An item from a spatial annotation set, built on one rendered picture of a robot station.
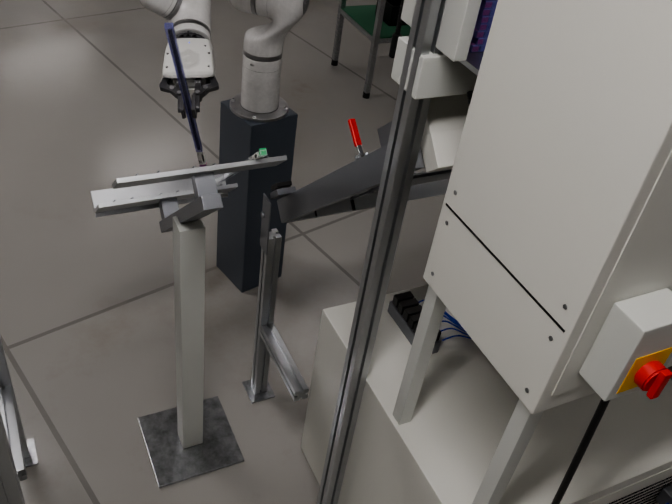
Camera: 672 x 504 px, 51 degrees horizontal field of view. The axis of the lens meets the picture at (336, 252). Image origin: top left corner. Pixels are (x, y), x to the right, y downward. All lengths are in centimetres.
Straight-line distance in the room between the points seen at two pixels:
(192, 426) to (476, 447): 90
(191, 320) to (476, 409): 72
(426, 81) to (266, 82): 116
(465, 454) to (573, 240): 69
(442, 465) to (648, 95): 89
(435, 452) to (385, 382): 20
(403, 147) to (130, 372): 146
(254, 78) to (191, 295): 79
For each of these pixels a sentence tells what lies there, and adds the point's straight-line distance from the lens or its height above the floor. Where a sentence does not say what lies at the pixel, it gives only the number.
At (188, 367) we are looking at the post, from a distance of 192.
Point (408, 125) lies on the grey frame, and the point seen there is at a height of 126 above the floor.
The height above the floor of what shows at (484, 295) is 109.
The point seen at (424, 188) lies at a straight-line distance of 205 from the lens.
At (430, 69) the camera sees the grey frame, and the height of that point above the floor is 136.
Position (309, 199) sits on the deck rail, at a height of 85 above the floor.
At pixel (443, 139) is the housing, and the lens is 122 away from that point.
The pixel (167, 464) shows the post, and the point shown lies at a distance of 216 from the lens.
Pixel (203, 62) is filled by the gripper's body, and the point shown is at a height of 117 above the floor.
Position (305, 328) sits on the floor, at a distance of 254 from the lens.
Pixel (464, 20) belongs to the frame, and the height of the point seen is 145.
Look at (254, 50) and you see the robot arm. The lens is 220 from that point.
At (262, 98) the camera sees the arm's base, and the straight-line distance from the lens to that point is 226.
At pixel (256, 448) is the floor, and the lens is 220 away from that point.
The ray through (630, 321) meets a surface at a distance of 98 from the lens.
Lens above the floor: 180
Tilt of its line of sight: 39 degrees down
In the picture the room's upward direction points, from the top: 9 degrees clockwise
